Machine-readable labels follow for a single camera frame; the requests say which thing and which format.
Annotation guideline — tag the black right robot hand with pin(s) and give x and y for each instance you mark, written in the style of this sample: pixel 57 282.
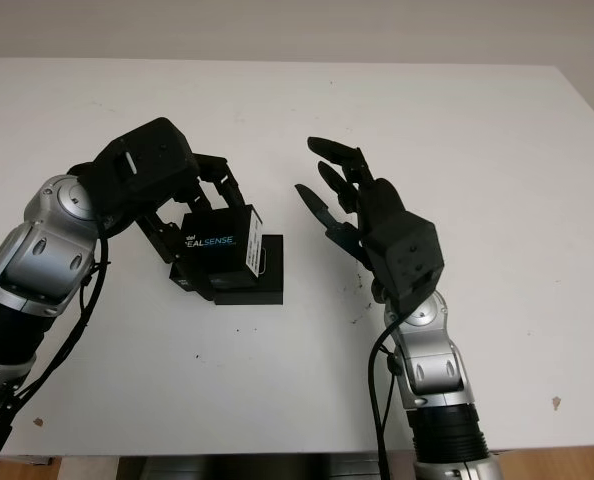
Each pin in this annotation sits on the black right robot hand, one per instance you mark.
pixel 382 200

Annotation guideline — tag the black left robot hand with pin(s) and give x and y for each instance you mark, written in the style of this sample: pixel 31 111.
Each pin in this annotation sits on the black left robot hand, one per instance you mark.
pixel 224 185

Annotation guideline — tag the black RealSense box lid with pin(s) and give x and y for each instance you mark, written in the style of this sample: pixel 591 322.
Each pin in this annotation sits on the black RealSense box lid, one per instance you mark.
pixel 217 250

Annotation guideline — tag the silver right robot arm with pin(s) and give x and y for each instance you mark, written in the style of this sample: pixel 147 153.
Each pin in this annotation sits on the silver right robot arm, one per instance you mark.
pixel 437 360

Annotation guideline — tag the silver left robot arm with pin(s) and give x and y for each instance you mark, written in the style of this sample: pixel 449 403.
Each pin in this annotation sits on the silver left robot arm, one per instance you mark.
pixel 37 260

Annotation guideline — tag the black box base with insert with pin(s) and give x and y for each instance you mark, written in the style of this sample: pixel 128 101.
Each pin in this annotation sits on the black box base with insert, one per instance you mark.
pixel 272 290

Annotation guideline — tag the dark grey robot torso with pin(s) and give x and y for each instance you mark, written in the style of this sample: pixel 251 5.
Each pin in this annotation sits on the dark grey robot torso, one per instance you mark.
pixel 257 465

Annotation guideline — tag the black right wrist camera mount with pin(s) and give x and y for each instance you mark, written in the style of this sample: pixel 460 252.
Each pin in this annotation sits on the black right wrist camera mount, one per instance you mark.
pixel 407 255

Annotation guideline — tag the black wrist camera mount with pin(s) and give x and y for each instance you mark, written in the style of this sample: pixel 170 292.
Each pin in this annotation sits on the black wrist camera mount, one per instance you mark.
pixel 407 255
pixel 142 165

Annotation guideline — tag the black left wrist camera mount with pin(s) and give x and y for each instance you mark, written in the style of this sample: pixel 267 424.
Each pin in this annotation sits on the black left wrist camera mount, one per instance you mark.
pixel 142 165

